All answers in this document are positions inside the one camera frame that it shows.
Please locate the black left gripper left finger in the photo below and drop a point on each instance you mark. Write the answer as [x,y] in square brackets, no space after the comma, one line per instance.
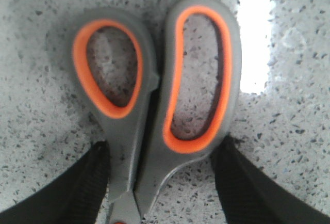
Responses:
[74,197]

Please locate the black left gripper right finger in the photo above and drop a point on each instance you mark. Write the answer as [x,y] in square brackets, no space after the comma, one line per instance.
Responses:
[247,195]

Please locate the grey orange scissors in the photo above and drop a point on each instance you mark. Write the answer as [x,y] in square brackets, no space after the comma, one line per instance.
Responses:
[144,153]

